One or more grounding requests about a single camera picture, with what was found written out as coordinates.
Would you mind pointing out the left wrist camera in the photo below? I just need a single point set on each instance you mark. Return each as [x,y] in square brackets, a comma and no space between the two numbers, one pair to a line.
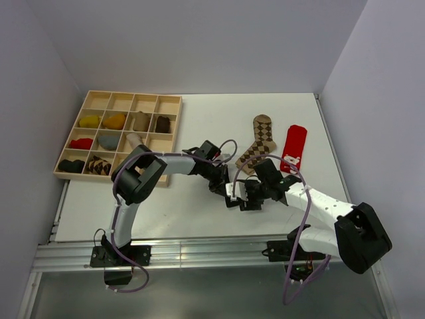
[223,158]

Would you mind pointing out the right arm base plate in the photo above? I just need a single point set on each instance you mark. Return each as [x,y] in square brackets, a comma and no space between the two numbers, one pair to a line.
[281,251]

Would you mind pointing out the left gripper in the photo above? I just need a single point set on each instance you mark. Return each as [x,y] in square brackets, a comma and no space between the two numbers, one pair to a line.
[218,185]

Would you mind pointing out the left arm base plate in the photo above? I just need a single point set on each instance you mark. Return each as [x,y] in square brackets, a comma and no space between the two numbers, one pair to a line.
[140,254]

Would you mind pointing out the yellow rolled sock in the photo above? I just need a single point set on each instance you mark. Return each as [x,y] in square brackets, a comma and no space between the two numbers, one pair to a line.
[91,121]

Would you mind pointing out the flat brown argyle sock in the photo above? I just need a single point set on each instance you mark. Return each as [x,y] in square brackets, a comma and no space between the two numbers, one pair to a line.
[263,144]

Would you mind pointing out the white red-tipped rolled sock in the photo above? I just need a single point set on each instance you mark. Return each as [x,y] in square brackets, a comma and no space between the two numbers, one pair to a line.
[134,140]

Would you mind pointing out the red rolled sock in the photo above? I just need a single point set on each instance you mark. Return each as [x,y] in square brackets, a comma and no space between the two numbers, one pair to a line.
[81,144]

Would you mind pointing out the argyle rolled sock in tray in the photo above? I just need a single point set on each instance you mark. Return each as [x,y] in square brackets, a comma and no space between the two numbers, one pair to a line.
[98,166]

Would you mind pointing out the wooden compartment tray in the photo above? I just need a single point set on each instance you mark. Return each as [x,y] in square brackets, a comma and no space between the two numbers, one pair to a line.
[109,103]

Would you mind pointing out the flat red Santa sock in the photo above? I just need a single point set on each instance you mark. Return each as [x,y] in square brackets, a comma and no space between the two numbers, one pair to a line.
[293,149]

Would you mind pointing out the grey rolled sock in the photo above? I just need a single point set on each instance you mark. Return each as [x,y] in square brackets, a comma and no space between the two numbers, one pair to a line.
[108,142]

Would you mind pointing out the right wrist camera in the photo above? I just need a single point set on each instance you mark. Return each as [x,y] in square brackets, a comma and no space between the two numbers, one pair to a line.
[236,191]

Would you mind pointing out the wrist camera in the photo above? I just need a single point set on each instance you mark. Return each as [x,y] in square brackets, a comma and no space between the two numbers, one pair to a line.
[236,191]
[223,158]

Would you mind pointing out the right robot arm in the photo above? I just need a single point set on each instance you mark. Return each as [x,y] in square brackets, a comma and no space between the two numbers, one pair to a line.
[353,233]

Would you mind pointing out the black rolled sock in tray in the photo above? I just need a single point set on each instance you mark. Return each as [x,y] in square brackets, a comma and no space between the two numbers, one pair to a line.
[75,166]

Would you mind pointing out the dark brown rolled sock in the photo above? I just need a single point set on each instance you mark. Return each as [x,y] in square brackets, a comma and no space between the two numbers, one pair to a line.
[163,125]

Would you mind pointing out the orange rolled sock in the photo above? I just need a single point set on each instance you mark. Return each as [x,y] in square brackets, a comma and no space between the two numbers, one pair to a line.
[115,122]

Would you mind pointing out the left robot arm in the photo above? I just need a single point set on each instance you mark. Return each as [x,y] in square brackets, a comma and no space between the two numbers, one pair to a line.
[137,176]

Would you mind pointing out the tan rolled sock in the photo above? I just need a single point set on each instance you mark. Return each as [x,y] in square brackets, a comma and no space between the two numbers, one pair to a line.
[141,122]

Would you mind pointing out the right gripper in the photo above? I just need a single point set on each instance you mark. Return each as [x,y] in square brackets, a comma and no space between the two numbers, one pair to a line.
[250,205]

